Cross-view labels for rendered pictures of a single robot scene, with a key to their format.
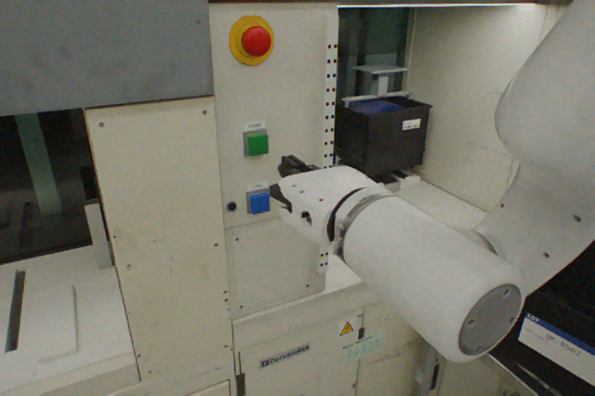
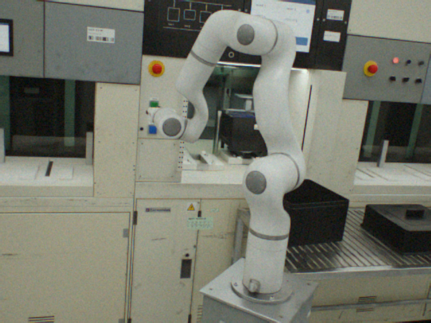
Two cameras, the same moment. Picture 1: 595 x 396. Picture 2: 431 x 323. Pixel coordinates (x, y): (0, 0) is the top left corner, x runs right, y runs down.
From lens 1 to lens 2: 1.29 m
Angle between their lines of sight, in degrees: 14
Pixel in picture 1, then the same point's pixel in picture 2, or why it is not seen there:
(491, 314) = (171, 124)
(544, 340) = not seen: hidden behind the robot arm
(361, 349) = (199, 223)
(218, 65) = (143, 75)
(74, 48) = (98, 63)
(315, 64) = not seen: hidden behind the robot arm
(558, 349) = not seen: hidden behind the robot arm
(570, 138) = (180, 85)
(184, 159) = (126, 105)
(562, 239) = (198, 116)
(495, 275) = (172, 115)
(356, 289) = (196, 186)
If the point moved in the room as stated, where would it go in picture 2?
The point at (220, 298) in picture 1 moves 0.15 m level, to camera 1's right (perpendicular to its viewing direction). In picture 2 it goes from (131, 168) to (166, 173)
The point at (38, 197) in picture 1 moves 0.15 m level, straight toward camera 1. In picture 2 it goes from (67, 129) to (69, 136)
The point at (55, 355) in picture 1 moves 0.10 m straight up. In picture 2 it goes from (63, 178) to (64, 155)
